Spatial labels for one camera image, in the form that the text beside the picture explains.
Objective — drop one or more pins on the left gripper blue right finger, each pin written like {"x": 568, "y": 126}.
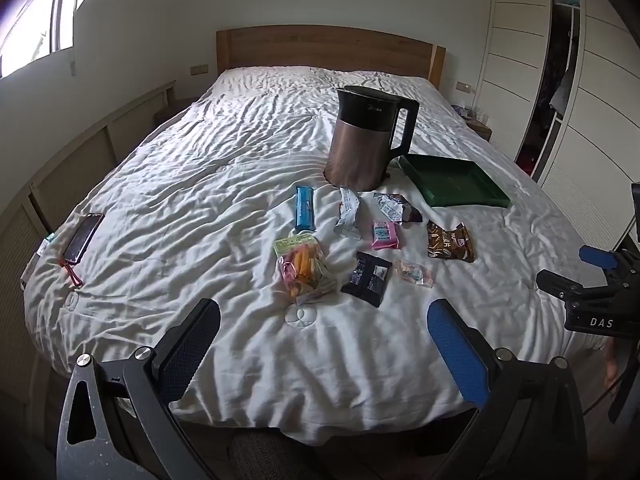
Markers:
{"x": 527, "y": 422}

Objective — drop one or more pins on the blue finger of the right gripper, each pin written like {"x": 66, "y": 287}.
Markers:
{"x": 598, "y": 257}

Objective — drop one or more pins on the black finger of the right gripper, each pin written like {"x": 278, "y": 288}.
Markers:
{"x": 559, "y": 287}

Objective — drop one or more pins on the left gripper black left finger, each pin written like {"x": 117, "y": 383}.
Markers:
{"x": 93, "y": 441}

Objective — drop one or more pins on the brown nutritious snack pack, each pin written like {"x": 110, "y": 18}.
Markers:
{"x": 453, "y": 244}

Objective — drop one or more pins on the small clear candy packet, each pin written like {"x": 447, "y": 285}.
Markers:
{"x": 414, "y": 273}

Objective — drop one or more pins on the white chocolate cookie pack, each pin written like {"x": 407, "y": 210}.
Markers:
{"x": 397, "y": 209}

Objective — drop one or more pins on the pink snack packet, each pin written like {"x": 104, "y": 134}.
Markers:
{"x": 384, "y": 235}

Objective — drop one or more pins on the dark navy snack pack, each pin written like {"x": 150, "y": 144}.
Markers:
{"x": 368, "y": 280}

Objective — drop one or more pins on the clear bag of dried fruit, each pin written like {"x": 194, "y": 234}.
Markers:
{"x": 302, "y": 266}

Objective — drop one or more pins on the white silver snack wrapper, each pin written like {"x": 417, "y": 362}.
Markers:
{"x": 347, "y": 221}

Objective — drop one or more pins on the blue wafer bar wrapper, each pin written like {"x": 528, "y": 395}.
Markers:
{"x": 304, "y": 209}

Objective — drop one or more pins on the person's right hand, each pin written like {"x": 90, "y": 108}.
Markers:
{"x": 610, "y": 363}

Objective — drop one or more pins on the green tray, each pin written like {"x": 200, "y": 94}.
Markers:
{"x": 449, "y": 182}

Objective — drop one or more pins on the wooden nightstand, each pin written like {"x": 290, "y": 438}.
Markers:
{"x": 469, "y": 117}

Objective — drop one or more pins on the black smartphone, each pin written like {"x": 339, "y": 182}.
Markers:
{"x": 83, "y": 235}

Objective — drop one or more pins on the copper and black electric kettle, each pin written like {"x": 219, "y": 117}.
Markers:
{"x": 372, "y": 128}

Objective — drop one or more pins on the white bed duvet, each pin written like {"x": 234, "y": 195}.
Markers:
{"x": 193, "y": 212}

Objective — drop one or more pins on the wooden headboard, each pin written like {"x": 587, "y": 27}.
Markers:
{"x": 330, "y": 47}

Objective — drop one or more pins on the window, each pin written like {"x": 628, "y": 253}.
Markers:
{"x": 33, "y": 29}

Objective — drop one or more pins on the wall socket plate right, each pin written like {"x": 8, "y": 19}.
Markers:
{"x": 465, "y": 88}

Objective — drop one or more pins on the wall socket plate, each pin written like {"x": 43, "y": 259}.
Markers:
{"x": 199, "y": 70}
{"x": 465, "y": 88}

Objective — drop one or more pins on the wall socket plate left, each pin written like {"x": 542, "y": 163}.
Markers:
{"x": 199, "y": 70}

